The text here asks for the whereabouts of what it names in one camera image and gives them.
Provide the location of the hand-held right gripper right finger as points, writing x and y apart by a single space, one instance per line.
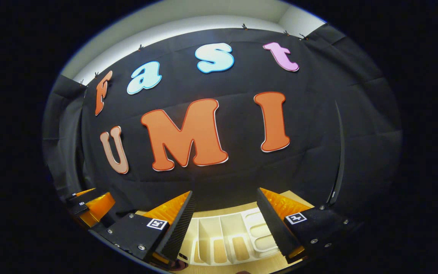
274 224

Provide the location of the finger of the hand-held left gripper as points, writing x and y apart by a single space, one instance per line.
97 207
76 198

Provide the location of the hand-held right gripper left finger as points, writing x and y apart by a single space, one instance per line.
179 224

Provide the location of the white plastic bookshelf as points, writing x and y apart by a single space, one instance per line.
222 232

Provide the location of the black stand pole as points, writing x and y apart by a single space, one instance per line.
340 160

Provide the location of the row of backdrop clips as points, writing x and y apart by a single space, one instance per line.
244 26

